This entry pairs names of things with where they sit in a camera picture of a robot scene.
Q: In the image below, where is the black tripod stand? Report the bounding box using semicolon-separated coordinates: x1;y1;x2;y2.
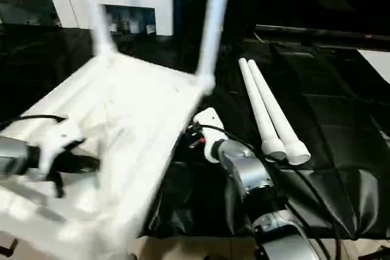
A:
0;239;19;258

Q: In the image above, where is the black rail bar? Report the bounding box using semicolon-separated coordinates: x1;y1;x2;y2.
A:
255;26;390;45

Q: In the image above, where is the white plastic table top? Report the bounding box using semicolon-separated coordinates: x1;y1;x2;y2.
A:
0;53;215;260

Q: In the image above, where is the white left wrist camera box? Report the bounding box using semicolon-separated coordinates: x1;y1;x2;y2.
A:
35;120;85;178

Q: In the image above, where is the black work mat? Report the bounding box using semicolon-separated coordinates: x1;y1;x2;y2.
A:
0;26;390;240

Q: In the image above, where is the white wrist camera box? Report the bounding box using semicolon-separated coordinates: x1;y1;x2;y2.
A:
194;108;227;163
35;120;85;178

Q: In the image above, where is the white flat board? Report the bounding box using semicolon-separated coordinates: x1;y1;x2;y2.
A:
360;50;390;84

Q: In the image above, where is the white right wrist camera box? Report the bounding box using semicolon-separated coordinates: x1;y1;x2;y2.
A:
194;108;227;163

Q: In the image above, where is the white plastic table leg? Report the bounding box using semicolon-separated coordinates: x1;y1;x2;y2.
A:
195;0;234;94
247;59;312;166
78;0;118;57
238;58;286;162

